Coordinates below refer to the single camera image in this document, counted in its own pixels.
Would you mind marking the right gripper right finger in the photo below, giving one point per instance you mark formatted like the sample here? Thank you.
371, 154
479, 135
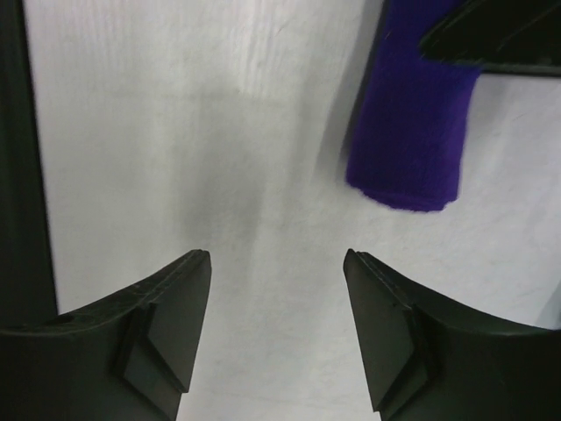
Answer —
429, 357

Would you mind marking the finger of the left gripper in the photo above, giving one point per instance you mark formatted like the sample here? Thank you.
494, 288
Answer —
499, 37

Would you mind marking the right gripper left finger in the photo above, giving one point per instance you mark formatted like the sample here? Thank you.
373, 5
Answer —
128, 356

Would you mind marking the purple towel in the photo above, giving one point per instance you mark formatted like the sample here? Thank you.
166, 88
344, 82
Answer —
408, 140

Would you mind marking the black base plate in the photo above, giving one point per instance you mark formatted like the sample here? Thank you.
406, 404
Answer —
28, 293

